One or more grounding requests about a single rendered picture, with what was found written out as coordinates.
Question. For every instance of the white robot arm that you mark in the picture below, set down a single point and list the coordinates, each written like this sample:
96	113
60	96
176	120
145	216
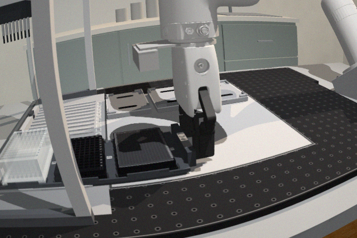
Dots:
192	21

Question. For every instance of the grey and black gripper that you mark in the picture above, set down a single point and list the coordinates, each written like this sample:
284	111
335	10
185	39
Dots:
195	89

